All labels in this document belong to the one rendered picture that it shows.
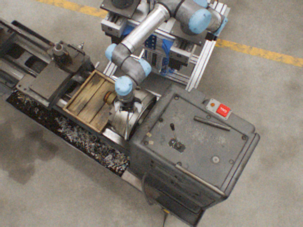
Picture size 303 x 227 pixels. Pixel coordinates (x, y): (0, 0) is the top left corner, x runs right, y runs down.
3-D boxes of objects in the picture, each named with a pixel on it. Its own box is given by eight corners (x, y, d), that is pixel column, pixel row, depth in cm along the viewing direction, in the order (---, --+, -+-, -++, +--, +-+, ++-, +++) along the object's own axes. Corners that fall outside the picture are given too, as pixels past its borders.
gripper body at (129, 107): (119, 113, 166) (116, 105, 154) (120, 97, 168) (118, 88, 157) (134, 113, 165) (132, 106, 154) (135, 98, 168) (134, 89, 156)
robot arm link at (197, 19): (211, 6, 200) (183, -6, 151) (231, 20, 197) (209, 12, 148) (200, 24, 205) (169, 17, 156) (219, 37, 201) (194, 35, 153)
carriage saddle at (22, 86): (92, 61, 234) (91, 57, 229) (50, 111, 219) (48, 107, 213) (58, 41, 239) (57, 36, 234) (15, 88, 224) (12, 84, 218)
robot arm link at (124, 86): (136, 81, 141) (123, 95, 139) (137, 90, 152) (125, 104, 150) (123, 70, 143) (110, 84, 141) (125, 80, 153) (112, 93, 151)
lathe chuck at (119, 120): (152, 103, 216) (152, 85, 186) (125, 142, 208) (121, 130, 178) (141, 96, 217) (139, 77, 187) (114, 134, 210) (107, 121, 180)
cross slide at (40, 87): (88, 55, 229) (87, 52, 225) (48, 102, 215) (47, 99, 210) (69, 44, 232) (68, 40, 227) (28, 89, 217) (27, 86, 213)
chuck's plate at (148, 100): (157, 106, 215) (157, 88, 185) (130, 145, 208) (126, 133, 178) (152, 103, 216) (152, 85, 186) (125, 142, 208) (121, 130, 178)
